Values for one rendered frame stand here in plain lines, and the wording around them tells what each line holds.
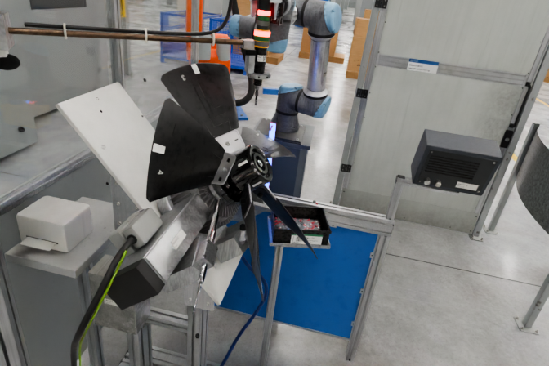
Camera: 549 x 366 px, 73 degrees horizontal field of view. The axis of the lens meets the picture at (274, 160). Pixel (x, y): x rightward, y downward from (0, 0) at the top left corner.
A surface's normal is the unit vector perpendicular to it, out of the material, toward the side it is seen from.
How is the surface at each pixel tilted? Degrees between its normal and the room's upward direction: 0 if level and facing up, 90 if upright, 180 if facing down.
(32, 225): 90
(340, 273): 90
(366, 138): 90
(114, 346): 0
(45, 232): 90
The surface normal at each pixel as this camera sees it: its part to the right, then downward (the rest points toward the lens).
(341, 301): -0.20, 0.40
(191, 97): 0.40, -0.18
